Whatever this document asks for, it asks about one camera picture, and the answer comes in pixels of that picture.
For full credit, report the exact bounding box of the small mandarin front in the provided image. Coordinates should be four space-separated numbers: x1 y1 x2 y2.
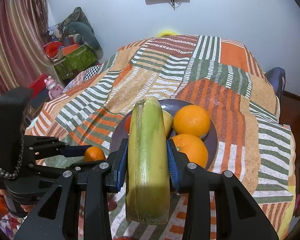
84 146 106 162

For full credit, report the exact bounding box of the large orange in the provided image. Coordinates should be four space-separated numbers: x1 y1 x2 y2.
171 134 209 168
173 105 211 138

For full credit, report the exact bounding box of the yellow sugarcane piece front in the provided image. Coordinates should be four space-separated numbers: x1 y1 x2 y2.
126 98 170 225

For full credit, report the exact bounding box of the yellow sugarcane piece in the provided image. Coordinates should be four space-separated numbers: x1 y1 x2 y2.
162 110 173 138
126 98 170 225

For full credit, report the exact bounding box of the small red tomato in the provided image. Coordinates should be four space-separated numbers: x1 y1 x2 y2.
125 115 132 134

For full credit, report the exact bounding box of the red and navy box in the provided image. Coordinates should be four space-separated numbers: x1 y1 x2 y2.
29 74 50 109

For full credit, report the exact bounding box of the pink toy figure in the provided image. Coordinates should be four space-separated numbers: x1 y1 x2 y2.
44 76 63 100

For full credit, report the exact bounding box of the green floral box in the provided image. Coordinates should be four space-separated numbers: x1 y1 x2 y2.
53 45 97 80

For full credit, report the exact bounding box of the red plastic bag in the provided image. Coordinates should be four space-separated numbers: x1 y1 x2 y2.
43 41 64 59

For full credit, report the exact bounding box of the striped maroon curtain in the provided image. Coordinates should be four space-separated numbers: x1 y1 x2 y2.
0 0 57 95

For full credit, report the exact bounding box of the brown wooden door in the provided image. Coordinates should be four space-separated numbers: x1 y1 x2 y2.
280 91 300 164

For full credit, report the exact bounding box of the dark green cushion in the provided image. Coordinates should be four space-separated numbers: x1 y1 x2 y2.
64 22 102 51

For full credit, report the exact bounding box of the camouflage pillow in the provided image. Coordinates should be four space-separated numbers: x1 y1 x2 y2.
57 7 94 36

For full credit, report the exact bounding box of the patchwork striped bedspread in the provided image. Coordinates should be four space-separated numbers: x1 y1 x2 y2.
27 35 295 239

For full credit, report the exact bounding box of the blue bag beside bed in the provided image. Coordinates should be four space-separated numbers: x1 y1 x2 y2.
264 67 286 100

